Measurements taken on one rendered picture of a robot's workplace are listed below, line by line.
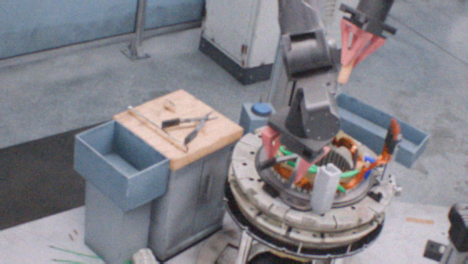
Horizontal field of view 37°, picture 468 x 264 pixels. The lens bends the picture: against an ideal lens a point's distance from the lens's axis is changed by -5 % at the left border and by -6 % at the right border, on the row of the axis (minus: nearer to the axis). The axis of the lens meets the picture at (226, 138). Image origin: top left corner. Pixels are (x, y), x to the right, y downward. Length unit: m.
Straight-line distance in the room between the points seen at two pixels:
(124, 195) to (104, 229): 0.16
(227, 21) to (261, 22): 0.25
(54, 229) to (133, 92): 2.07
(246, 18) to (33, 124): 1.20
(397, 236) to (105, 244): 0.73
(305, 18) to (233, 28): 2.75
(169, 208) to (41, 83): 2.28
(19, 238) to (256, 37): 2.32
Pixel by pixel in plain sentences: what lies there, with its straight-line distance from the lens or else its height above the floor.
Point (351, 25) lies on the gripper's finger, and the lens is 1.27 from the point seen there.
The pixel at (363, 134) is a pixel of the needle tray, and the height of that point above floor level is 1.05.
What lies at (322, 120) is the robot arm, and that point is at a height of 1.34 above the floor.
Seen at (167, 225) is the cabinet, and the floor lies 0.89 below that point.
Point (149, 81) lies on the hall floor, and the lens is 3.77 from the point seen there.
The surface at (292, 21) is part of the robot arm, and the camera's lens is 1.10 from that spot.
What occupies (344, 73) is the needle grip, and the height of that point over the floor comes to 1.32.
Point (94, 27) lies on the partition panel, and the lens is 3.80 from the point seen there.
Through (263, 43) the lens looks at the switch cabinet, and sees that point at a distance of 3.78.
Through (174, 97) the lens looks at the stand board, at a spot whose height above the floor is 1.06.
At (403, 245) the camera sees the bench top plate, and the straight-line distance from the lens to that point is 1.82.
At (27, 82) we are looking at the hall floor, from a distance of 3.72.
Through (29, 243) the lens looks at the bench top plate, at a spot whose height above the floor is 0.78.
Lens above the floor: 1.90
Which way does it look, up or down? 34 degrees down
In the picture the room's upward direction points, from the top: 10 degrees clockwise
